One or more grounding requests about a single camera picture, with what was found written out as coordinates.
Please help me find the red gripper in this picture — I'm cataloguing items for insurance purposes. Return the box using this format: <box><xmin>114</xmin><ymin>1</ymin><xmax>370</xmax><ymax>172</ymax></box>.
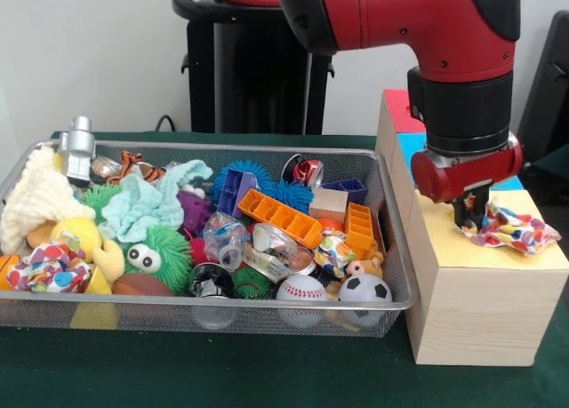
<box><xmin>411</xmin><ymin>140</ymin><xmax>525</xmax><ymax>230</ymax></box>

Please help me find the wooden box with three holes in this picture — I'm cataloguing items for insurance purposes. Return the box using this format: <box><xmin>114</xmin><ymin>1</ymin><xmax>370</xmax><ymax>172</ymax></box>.
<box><xmin>375</xmin><ymin>89</ymin><xmax>569</xmax><ymax>367</ymax></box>

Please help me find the dark green table cloth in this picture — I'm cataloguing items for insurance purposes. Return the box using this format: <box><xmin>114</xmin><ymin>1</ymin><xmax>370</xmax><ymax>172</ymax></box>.
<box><xmin>531</xmin><ymin>144</ymin><xmax>569</xmax><ymax>196</ymax></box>
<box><xmin>0</xmin><ymin>131</ymin><xmax>569</xmax><ymax>408</ymax></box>

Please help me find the short orange toy brick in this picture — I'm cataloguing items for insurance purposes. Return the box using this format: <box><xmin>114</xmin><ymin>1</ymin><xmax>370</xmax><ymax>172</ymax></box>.
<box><xmin>345</xmin><ymin>202</ymin><xmax>377</xmax><ymax>260</ymax></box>

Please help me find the soccer ball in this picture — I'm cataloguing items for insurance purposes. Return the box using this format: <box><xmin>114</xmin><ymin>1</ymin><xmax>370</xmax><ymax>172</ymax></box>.
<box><xmin>338</xmin><ymin>273</ymin><xmax>393</xmax><ymax>328</ymax></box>

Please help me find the black upright panel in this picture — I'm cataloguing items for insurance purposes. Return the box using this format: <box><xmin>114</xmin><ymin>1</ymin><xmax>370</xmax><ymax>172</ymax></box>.
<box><xmin>517</xmin><ymin>10</ymin><xmax>569</xmax><ymax>163</ymax></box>

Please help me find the wooden block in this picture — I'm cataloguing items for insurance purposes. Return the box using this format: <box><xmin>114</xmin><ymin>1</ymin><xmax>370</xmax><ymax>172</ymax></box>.
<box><xmin>309</xmin><ymin>188</ymin><xmax>350</xmax><ymax>226</ymax></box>

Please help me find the small crumpled polka-dot cloth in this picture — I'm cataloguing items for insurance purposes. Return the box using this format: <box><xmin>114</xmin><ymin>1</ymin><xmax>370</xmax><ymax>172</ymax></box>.
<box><xmin>313</xmin><ymin>230</ymin><xmax>357</xmax><ymax>279</ymax></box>

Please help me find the baseball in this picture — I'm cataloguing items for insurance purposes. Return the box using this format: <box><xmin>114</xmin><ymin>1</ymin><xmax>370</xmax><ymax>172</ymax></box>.
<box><xmin>276</xmin><ymin>274</ymin><xmax>328</xmax><ymax>329</ymax></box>

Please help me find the long orange toy brick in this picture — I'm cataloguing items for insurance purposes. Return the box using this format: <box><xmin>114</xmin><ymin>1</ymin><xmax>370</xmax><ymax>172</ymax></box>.
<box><xmin>238</xmin><ymin>188</ymin><xmax>325</xmax><ymax>251</ymax></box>

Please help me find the green spiky toy with eyes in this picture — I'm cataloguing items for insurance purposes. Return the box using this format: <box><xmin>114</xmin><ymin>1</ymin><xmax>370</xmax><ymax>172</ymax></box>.
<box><xmin>122</xmin><ymin>224</ymin><xmax>195</xmax><ymax>296</ymax></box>

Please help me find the mint green cloth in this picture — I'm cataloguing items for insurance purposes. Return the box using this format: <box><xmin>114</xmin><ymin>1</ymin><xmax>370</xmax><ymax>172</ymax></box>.
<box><xmin>100</xmin><ymin>159</ymin><xmax>214</xmax><ymax>244</ymax></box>

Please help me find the yellow ball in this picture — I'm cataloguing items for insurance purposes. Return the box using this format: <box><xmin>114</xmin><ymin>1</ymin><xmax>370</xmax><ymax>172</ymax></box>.
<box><xmin>50</xmin><ymin>216</ymin><xmax>103</xmax><ymax>263</ymax></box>

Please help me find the silver toy robot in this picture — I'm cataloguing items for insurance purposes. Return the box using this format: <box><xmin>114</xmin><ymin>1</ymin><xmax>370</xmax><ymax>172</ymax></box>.
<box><xmin>59</xmin><ymin>116</ymin><xmax>98</xmax><ymax>180</ymax></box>

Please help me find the cream knitted cloth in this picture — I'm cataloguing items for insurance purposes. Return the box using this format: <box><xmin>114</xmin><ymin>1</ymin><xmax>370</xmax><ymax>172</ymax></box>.
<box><xmin>0</xmin><ymin>148</ymin><xmax>97</xmax><ymax>256</ymax></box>

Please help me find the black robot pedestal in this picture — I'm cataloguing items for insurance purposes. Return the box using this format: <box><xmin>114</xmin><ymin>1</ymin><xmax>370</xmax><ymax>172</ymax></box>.
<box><xmin>172</xmin><ymin>0</ymin><xmax>335</xmax><ymax>136</ymax></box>

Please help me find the shallow wire mesh bin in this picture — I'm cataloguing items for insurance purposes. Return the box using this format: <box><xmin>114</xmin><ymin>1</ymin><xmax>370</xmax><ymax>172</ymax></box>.
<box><xmin>0</xmin><ymin>139</ymin><xmax>419</xmax><ymax>340</ymax></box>

